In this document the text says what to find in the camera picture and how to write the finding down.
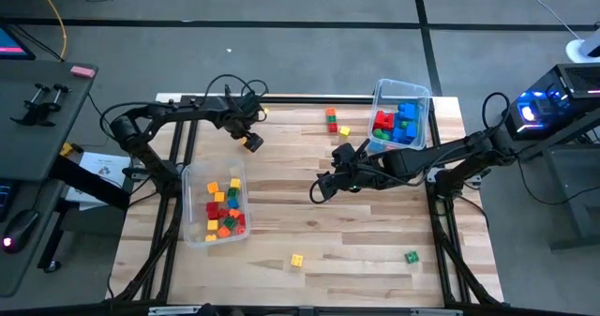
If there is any pink eraser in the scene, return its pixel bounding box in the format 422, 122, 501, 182
69, 65, 97, 79

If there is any black clamp bracket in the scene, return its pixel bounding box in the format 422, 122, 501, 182
8, 82, 72, 128

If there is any clear labelled plastic bin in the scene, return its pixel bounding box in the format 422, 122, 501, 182
181, 158, 252, 248

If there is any backlit keyboard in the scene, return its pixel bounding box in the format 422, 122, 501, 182
0, 179, 13, 223

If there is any black metal table frame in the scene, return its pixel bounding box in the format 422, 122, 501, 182
112, 93, 505, 310

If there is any computer monitor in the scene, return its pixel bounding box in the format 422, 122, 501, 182
0, 23, 37, 62

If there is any lit computer case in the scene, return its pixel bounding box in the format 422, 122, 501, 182
500, 62, 600, 143

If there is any white tower fan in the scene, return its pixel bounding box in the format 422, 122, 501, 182
563, 24, 600, 65

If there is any white cable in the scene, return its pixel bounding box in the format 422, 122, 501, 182
527, 0, 585, 43

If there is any yellow cable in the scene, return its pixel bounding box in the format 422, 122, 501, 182
30, 0, 69, 63

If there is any white cardboard box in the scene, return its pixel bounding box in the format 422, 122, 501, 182
64, 150, 133, 213

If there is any dark metal stand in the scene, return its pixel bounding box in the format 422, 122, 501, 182
515, 109, 600, 254

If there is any silver metal bracket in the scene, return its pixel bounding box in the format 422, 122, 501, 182
147, 305, 203, 316

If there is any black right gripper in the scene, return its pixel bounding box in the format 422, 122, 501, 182
318, 142, 393, 200

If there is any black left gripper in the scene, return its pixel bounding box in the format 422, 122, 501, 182
213, 95, 265, 154

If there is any dark grey side desk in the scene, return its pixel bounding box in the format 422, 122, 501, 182
0, 58, 98, 182

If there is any dark low desk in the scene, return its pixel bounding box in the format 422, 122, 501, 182
0, 178, 67, 299

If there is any black computer mouse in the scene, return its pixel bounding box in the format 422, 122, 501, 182
1, 207, 41, 255

